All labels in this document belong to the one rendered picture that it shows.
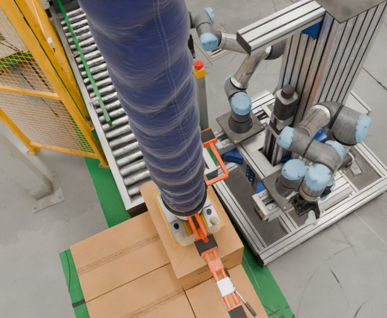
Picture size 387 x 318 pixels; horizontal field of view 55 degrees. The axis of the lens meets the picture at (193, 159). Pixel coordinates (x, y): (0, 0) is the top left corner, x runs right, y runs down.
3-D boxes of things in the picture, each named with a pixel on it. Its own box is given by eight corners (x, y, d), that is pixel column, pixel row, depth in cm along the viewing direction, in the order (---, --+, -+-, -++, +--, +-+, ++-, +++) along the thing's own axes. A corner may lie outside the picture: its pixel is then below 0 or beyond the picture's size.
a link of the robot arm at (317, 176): (337, 168, 119) (325, 188, 116) (328, 182, 129) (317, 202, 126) (314, 156, 122) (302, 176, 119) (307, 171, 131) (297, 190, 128)
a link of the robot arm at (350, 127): (304, 179, 199) (344, 98, 159) (330, 193, 194) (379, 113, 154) (295, 193, 192) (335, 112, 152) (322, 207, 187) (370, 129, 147)
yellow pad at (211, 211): (183, 181, 212) (183, 177, 207) (200, 174, 213) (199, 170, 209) (208, 234, 196) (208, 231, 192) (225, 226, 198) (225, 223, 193)
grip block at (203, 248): (193, 243, 184) (193, 239, 179) (212, 235, 186) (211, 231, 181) (200, 258, 181) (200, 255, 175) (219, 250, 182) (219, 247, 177)
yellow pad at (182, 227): (152, 194, 209) (151, 191, 205) (169, 187, 211) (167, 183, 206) (175, 248, 194) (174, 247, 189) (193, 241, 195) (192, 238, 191)
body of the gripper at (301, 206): (287, 202, 144) (292, 190, 133) (305, 192, 145) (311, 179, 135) (299, 219, 140) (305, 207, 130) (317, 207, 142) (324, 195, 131)
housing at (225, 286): (215, 284, 174) (215, 282, 171) (228, 277, 175) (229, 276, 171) (222, 298, 171) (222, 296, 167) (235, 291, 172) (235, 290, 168)
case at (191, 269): (150, 209, 260) (138, 187, 225) (201, 186, 265) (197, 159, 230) (184, 291, 232) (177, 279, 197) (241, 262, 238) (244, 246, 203)
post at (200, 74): (201, 139, 347) (192, 65, 259) (207, 137, 348) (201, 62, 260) (203, 145, 344) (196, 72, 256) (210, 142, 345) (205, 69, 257)
